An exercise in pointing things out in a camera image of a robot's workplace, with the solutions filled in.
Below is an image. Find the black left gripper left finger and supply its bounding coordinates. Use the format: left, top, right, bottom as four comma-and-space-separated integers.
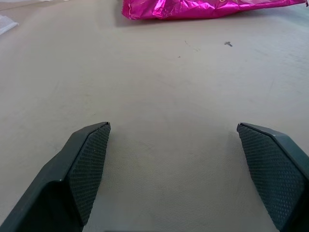
0, 121, 112, 232

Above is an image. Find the clear plastic wrapper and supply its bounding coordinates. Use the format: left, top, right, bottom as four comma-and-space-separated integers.
0, 14, 19, 35

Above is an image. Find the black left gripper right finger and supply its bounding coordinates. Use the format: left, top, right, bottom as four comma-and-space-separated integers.
237, 122, 309, 232

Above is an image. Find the magenta foil snack bag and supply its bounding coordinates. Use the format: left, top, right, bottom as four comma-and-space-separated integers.
121, 0, 305, 20

